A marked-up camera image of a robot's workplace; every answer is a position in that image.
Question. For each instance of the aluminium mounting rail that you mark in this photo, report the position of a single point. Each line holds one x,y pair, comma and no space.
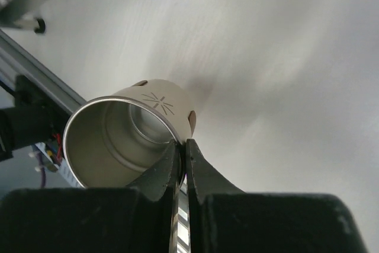
15,60

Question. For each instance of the steel tumbler cork base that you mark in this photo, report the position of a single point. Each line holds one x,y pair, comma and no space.
111,140

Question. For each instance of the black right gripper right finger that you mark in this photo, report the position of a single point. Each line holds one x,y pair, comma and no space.
223,218

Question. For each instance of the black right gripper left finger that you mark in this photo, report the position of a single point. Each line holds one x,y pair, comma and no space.
139,217

